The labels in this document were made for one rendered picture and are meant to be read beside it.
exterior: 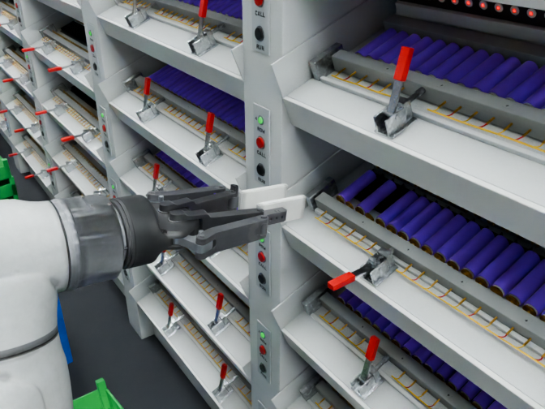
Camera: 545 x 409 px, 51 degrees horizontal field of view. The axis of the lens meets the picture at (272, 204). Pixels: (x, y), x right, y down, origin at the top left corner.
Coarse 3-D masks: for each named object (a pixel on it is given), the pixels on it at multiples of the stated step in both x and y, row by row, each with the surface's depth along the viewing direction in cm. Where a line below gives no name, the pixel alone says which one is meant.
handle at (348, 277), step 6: (372, 264) 71; (360, 270) 71; (366, 270) 70; (342, 276) 69; (348, 276) 69; (354, 276) 69; (330, 282) 68; (336, 282) 68; (342, 282) 68; (348, 282) 69; (330, 288) 68; (336, 288) 68
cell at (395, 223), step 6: (420, 198) 77; (426, 198) 77; (414, 204) 77; (420, 204) 77; (426, 204) 77; (408, 210) 76; (414, 210) 76; (420, 210) 77; (402, 216) 76; (408, 216) 76; (414, 216) 76; (390, 222) 76; (396, 222) 76; (402, 222) 76; (396, 228) 75; (396, 234) 76
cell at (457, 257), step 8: (480, 232) 70; (488, 232) 70; (472, 240) 70; (480, 240) 69; (488, 240) 70; (464, 248) 69; (472, 248) 69; (480, 248) 69; (456, 256) 68; (464, 256) 68; (472, 256) 69; (456, 264) 68; (464, 264) 68
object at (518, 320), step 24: (336, 216) 81; (360, 216) 78; (360, 240) 76; (384, 240) 73; (408, 264) 72; (432, 264) 68; (456, 288) 65; (480, 288) 64; (504, 312) 61; (528, 312) 60; (504, 336) 60; (528, 336) 59
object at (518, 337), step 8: (328, 216) 83; (336, 224) 81; (368, 240) 77; (376, 248) 75; (400, 264) 72; (416, 272) 70; (424, 280) 69; (432, 280) 69; (440, 288) 68; (448, 296) 67; (456, 296) 66; (464, 304) 65; (472, 304) 65; (480, 312) 64; (488, 320) 63; (496, 320) 62; (496, 328) 62; (504, 328) 61; (512, 336) 61; (520, 336) 60; (528, 344) 59; (536, 352) 59
